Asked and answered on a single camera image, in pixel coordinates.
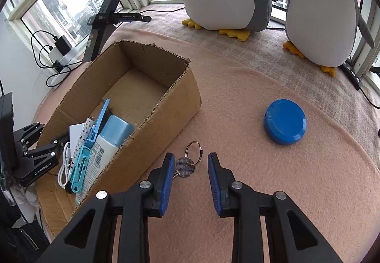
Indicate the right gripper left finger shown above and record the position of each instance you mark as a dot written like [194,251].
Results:
[89,236]

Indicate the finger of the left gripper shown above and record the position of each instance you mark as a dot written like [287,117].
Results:
[29,134]
[52,151]

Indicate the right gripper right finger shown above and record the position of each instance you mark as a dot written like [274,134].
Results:
[291,236]

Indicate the white usb wall charger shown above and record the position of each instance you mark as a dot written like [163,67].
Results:
[75,133]

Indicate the teal clothespin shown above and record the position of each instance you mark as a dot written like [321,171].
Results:
[81,163]

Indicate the blue phone stand plate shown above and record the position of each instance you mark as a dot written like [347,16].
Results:
[96,127]

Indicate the patterned white power bank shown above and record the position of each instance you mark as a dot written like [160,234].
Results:
[84,134]

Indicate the white lotion bottle blue cap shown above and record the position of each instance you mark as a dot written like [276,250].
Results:
[107,144]

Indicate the blue round tin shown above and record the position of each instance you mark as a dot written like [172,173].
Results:
[285,122]

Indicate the cardboard box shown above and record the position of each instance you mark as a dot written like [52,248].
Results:
[151,88]

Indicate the key with ring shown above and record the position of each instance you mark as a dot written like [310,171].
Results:
[185,166]

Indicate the black cylinder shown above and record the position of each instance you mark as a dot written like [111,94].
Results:
[68,188]

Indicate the white power strip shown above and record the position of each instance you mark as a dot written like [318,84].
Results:
[62,64]

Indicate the black power adapter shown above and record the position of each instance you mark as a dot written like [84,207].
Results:
[63,45]

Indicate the pink table blanket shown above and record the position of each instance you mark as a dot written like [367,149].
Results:
[326,173]

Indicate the black handheld gripper on stand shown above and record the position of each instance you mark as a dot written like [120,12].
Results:
[103,24]

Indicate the checkered beige cloth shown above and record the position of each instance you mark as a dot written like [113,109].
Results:
[355,111]

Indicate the small plush penguin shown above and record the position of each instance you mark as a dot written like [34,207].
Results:
[324,31]

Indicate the black camera screen box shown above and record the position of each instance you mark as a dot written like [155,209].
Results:
[8,150]

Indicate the black inline cable remote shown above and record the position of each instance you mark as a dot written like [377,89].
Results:
[351,75]

